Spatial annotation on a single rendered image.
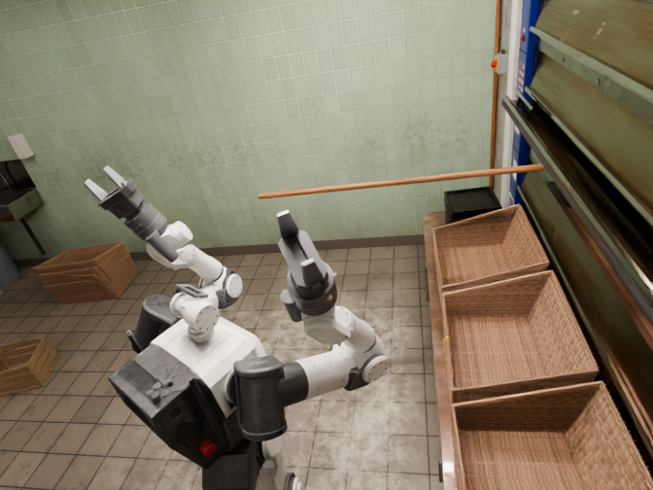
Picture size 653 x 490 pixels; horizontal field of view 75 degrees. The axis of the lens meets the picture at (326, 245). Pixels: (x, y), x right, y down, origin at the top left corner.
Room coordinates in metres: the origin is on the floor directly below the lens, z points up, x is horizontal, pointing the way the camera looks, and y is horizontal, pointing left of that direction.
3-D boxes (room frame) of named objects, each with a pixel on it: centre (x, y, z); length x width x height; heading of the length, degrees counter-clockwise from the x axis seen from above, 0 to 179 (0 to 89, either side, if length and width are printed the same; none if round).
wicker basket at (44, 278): (3.31, 2.14, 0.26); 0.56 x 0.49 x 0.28; 82
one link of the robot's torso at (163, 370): (0.75, 0.38, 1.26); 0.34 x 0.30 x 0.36; 45
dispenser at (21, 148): (3.82, 2.42, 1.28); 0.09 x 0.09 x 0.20; 75
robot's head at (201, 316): (0.79, 0.33, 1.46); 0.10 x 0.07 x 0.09; 45
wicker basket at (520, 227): (1.77, -0.79, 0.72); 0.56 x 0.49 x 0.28; 166
